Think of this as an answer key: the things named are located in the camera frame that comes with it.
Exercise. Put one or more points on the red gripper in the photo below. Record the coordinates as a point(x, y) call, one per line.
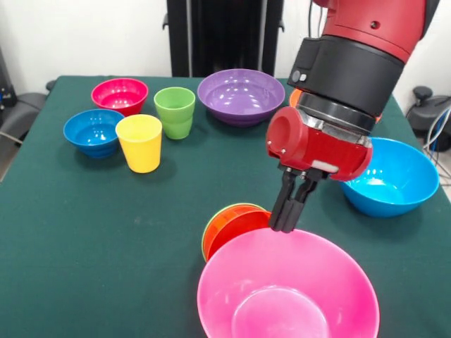
point(317, 151)

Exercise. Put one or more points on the small orange bowl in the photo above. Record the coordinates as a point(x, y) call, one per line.
point(239, 225)

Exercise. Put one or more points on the large pink bowl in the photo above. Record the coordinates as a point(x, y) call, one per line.
point(282, 274)

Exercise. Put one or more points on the small green bowl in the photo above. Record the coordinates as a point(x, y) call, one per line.
point(203, 243)

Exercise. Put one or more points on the green cup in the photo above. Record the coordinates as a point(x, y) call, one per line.
point(174, 116)

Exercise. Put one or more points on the yellow cup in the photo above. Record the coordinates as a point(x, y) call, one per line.
point(141, 148)

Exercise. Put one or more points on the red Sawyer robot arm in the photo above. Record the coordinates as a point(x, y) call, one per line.
point(352, 67)

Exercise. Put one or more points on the light blue bowl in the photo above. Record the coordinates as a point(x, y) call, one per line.
point(394, 190)

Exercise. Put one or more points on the purple bowl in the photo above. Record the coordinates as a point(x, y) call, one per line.
point(241, 91)

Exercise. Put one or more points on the dark green tablecloth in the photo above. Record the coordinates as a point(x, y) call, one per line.
point(105, 246)

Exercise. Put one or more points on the small crimson bowl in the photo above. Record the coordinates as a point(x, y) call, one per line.
point(120, 95)

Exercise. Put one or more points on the small dark blue bowl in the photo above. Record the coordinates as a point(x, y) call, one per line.
point(91, 130)

